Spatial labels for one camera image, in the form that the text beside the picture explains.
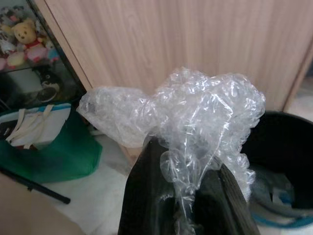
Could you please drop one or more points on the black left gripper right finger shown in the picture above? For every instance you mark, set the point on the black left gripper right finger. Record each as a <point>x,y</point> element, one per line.
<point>234,208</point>

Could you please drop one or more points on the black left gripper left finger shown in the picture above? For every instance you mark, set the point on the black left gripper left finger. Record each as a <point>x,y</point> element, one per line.
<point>146,195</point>

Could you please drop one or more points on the clear plastic wrap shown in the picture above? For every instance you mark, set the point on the clear plastic wrap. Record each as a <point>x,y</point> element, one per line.
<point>195,110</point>

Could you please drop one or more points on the black round rubbish bin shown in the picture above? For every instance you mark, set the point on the black round rubbish bin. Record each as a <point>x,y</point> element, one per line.
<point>281,139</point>

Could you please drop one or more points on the green mesh bag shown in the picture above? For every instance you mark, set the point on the green mesh bag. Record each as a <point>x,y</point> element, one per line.
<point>61,156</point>

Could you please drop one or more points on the black rod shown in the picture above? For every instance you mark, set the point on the black rod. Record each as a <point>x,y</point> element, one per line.
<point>36,187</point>

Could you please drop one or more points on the white cloth tote bag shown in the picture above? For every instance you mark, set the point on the white cloth tote bag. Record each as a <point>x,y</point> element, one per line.
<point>36,129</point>

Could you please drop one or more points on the glass display cabinet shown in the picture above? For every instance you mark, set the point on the glass display cabinet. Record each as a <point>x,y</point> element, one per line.
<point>56,80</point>

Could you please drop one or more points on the black plush toy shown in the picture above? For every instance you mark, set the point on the black plush toy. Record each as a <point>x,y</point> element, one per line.
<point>47,85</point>

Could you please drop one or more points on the light wooden cabinet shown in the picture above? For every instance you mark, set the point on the light wooden cabinet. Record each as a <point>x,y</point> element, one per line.
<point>171,36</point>

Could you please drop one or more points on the pink plush toy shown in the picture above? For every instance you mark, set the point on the pink plush toy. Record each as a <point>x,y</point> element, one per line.
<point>36,52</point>

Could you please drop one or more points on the yellow and pink round plush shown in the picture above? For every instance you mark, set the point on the yellow and pink round plush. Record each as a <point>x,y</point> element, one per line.
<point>15,60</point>

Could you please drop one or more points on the yellow bear plush toy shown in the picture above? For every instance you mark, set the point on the yellow bear plush toy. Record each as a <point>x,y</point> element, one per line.
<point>24,33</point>

